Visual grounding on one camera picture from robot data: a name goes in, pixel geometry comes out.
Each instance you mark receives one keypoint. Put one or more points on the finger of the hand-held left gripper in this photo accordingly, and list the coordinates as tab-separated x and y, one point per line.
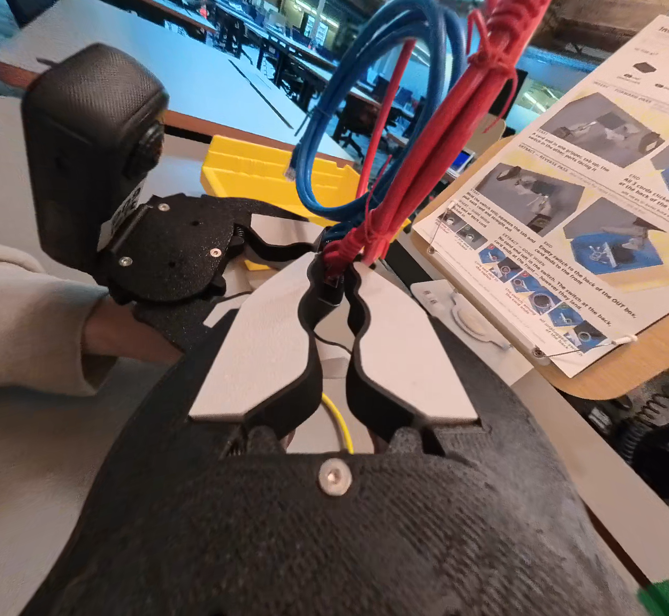
282	229

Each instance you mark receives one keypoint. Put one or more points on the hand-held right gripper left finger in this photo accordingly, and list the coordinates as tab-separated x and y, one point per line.
261	355

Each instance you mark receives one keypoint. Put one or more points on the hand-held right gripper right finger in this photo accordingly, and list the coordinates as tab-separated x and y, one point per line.
407	360

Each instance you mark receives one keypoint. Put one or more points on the yellow plastic bin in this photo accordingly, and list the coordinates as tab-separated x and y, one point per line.
245	167

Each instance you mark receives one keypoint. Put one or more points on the black ethernet splitter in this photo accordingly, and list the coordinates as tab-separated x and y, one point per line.
330	289

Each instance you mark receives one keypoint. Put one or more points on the green plastic bin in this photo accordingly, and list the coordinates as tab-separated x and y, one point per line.
656	600

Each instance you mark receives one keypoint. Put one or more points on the person's left forearm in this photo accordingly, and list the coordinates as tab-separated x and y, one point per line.
42	323

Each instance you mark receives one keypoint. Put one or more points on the person's left hand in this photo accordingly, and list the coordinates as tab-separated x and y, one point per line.
125	334

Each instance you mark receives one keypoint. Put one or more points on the white stand base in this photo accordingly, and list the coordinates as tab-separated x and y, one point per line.
434	297

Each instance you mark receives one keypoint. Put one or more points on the grey table with wooden edge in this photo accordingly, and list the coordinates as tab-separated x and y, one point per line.
157	62

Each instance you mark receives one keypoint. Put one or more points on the printed instruction sheet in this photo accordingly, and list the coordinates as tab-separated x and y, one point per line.
549	234

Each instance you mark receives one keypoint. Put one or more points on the instruction sheet on stand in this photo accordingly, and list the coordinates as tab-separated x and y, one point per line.
627	365

